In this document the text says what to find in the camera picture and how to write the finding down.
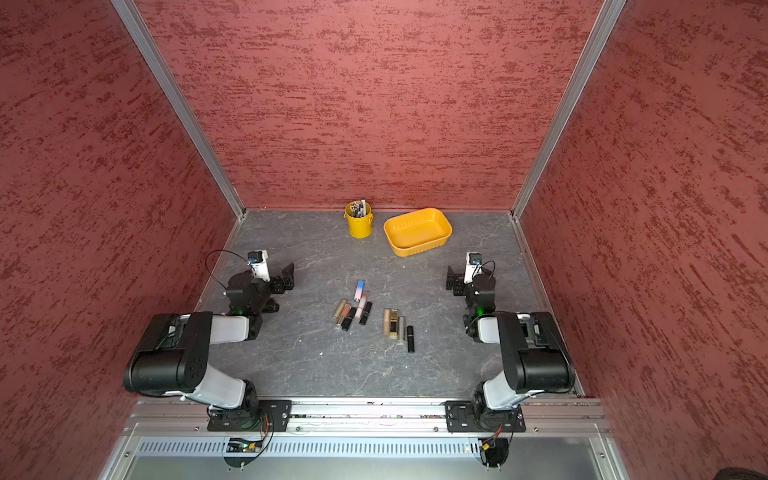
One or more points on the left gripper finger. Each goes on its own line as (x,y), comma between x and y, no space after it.
(271,306)
(288,277)

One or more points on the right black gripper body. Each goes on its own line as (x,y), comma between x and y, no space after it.
(459,283)

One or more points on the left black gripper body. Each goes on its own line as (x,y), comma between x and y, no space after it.
(276,284)

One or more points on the black lipstick tube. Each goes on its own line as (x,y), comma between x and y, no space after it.
(410,339)
(365,313)

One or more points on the yellow plastic storage box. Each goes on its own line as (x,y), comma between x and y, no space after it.
(417,231)

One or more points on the gold black square lipstick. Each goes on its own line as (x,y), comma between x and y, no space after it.
(394,325)

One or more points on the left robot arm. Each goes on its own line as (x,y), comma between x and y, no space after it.
(172,357)

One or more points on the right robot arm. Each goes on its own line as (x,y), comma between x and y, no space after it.
(534,360)

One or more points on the tan lipstick tube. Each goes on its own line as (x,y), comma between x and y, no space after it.
(386,323)

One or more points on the black lipstick left group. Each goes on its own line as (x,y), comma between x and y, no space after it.
(347,321)

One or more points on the blue pink lip gloss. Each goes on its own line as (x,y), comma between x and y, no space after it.
(359,290)

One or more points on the pink lip gloss tube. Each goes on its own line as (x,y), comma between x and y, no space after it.
(360,307)

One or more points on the yellow pen cup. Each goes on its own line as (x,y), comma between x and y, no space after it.
(360,228)

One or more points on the pens in yellow cup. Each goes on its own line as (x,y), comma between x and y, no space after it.
(358,209)

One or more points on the left controller board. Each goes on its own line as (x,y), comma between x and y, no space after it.
(240,452)

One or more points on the right controller connector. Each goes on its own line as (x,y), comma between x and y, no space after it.
(494,452)

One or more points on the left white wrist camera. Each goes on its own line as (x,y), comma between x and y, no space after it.
(257,260)

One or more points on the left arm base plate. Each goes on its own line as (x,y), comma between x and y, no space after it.
(271,415)

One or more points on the aluminium front rail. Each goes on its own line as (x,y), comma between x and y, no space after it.
(382,417)

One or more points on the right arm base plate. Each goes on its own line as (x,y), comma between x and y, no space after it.
(466,417)

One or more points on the left aluminium corner post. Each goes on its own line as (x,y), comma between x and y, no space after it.
(133,21)

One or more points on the aluminium corner post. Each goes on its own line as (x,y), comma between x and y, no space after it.
(605,22)
(133,21)

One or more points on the right aluminium corner post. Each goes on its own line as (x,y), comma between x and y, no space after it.
(605,22)

